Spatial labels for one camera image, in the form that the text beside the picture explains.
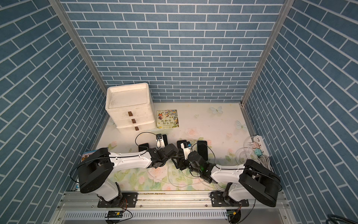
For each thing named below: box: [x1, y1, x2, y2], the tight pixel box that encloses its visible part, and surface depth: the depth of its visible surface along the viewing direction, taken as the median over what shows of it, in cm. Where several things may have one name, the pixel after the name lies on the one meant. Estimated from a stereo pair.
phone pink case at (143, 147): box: [138, 142, 150, 152], surface depth 96 cm
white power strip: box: [253, 134, 270, 157], surface depth 96 cm
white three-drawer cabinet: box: [105, 82, 157, 132], surface depth 93 cm
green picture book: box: [156, 109, 179, 129], surface depth 111 cm
